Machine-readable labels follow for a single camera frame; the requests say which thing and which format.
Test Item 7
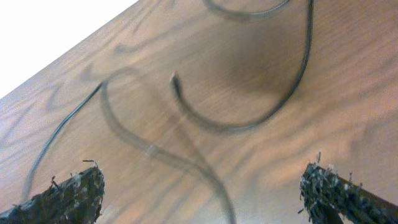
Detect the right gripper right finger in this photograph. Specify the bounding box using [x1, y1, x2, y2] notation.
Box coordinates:
[298, 154, 397, 224]

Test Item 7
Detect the black usb cable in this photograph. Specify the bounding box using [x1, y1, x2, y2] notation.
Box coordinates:
[20, 67, 239, 224]

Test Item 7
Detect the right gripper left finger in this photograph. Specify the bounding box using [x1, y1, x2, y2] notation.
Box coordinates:
[1, 162, 105, 224]

